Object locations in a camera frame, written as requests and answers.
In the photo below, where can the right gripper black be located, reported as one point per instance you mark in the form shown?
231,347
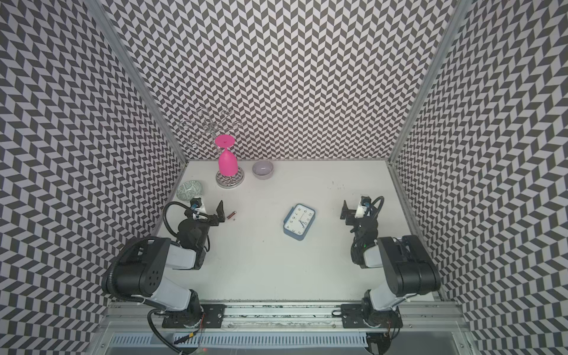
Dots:
350,213

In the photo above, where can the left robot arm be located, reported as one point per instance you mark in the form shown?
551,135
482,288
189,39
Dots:
138,273

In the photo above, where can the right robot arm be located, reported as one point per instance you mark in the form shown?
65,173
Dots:
408,269

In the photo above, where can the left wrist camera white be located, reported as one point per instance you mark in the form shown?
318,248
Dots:
198,209

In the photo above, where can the pink wine glass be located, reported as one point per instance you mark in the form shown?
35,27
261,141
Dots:
228,163

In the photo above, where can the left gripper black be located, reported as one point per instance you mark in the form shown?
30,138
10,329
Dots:
221,217

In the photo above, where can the green patterned dish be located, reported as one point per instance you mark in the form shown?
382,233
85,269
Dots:
188,190

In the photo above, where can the grey small bowl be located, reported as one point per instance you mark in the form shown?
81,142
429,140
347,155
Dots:
263,170

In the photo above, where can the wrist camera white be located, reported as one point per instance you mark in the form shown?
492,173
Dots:
198,209
365,203

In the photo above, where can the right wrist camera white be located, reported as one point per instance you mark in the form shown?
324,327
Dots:
365,203

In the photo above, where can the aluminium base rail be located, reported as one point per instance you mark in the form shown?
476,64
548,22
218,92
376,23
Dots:
319,324

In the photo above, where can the blue alarm clock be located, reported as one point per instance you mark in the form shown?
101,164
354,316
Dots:
298,221

